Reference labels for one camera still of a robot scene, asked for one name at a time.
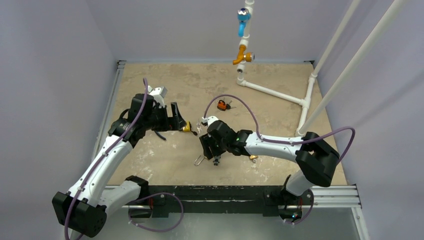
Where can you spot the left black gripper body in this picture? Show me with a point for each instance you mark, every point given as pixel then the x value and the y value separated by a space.
pixel 165 123

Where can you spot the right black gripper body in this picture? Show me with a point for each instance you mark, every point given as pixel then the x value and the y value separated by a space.
pixel 205 147

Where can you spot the yellow black padlock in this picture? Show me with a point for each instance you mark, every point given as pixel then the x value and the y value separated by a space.
pixel 187 128

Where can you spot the black key bunch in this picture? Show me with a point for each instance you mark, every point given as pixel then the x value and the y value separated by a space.
pixel 216 161

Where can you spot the brass padlock long shackle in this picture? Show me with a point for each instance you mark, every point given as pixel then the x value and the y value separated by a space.
pixel 199 160

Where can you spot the orange black padlock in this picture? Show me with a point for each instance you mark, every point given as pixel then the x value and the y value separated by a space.
pixel 222 105

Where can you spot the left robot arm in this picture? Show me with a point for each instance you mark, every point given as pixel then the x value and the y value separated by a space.
pixel 85 207

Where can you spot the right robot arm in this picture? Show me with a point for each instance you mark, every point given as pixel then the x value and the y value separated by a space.
pixel 316 159

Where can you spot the brass padlock open shackle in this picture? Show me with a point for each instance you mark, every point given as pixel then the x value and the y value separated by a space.
pixel 253 158

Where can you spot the black base bar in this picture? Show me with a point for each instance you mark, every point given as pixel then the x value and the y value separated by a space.
pixel 267 200

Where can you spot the orange tap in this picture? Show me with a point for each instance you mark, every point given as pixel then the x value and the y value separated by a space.
pixel 242 55

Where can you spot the blue tap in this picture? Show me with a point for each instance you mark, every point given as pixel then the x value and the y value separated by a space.
pixel 243 16

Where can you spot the white diagonal pole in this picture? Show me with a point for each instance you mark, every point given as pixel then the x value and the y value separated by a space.
pixel 381 26

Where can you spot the blue handled pliers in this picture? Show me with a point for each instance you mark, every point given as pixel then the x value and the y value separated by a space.
pixel 160 135

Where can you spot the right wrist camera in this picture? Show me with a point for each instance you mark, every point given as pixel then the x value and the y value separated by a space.
pixel 206 121

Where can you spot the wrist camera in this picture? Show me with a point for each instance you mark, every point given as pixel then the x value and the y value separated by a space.
pixel 206 121
pixel 158 94

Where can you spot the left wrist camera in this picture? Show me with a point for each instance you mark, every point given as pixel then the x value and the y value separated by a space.
pixel 158 94

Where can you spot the aluminium frame rail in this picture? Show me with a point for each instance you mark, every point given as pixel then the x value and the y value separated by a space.
pixel 106 121

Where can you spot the white pvc pipe frame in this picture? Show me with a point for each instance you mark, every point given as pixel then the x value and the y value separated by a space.
pixel 304 103

